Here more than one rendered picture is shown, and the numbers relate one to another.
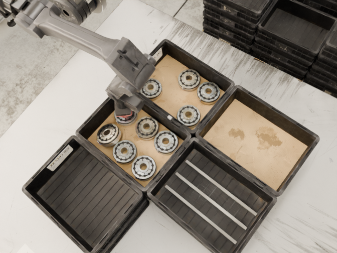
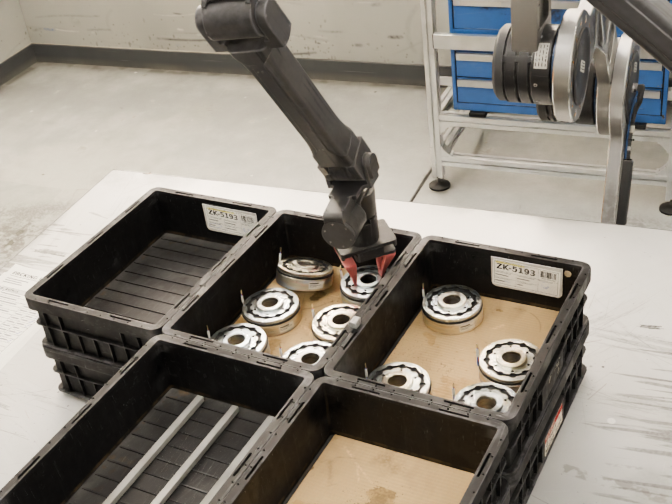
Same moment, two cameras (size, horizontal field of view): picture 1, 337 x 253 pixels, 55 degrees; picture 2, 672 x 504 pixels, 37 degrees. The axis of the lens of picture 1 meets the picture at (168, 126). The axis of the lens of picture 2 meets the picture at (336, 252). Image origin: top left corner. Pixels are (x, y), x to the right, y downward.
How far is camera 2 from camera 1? 123 cm
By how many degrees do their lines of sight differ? 52
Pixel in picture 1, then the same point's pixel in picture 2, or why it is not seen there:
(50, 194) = (166, 248)
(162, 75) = (509, 322)
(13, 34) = (641, 222)
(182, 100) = (449, 375)
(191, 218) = (124, 463)
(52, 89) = (425, 214)
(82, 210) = (135, 294)
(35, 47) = not seen: hidden behind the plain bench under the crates
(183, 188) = (198, 432)
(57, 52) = not seen: hidden behind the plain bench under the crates
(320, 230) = not seen: outside the picture
